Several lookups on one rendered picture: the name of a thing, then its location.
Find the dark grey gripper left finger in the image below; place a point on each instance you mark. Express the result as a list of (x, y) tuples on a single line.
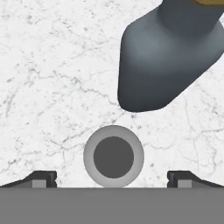
[(40, 178)]

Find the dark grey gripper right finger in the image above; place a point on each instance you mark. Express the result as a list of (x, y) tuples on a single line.
[(183, 178)]

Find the pale grey round bottle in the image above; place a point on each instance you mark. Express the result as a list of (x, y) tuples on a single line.
[(113, 156)]

